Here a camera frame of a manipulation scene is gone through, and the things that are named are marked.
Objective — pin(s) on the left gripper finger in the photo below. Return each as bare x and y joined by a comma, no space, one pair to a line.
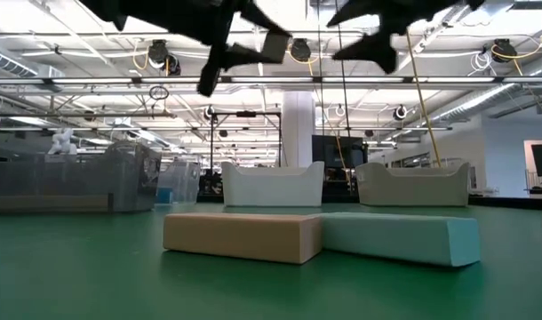
260,18
246,55

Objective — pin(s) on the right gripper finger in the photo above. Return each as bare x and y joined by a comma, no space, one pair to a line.
364,13
377,51

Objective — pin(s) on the long orange block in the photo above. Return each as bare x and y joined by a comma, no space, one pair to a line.
49,203

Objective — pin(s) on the white round pillar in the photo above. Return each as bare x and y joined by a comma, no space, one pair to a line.
297,129

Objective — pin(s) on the long ceiling light bar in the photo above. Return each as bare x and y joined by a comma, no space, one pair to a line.
98,80

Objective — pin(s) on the black monitor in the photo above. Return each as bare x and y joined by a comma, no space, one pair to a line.
329,151

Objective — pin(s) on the white plastic bin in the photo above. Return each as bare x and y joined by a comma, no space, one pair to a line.
271,186

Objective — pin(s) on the clear plastic bin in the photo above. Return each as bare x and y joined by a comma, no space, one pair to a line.
186,182

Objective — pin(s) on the off-white plastic bin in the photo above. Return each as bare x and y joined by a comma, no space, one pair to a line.
413,186

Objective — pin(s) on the dark transparent plastic bin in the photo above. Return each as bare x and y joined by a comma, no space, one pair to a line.
129,178

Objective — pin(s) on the white sculpted figure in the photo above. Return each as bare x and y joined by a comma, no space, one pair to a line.
62,142

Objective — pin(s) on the mint rectangular block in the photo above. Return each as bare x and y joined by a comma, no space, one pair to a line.
400,240

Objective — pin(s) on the green table mat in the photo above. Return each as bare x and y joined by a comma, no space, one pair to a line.
75,275

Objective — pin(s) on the black metal rack frame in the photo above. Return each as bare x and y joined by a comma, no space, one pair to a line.
245,114

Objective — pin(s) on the silver ventilation duct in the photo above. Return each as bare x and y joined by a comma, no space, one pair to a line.
497,95

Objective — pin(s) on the black metal table frame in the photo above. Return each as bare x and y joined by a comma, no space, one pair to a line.
511,203

